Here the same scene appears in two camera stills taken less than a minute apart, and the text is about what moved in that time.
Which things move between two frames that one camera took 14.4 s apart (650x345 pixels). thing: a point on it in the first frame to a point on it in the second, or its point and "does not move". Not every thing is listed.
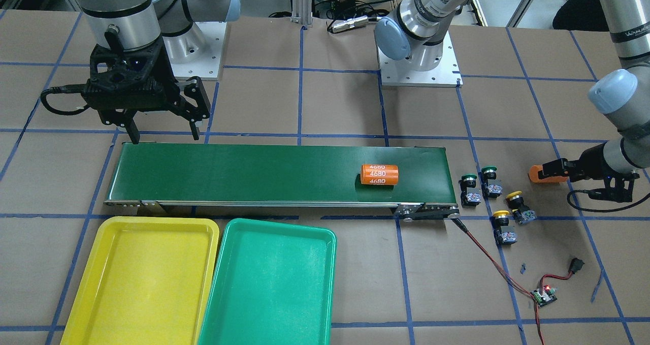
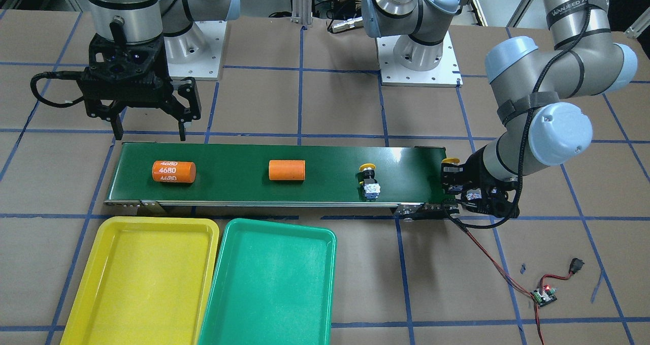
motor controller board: x=549 y=295 does not move
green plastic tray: x=274 y=285 does not move
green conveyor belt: x=280 y=176 does not move
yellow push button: x=500 y=219 to x=369 y=187
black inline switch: x=575 y=265 does not move
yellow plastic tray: x=148 y=280 does not move
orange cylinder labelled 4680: x=380 y=174 to x=174 y=171
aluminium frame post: x=301 y=8 does not move
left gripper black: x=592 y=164 to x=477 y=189
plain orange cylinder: x=533 y=174 to x=287 y=169
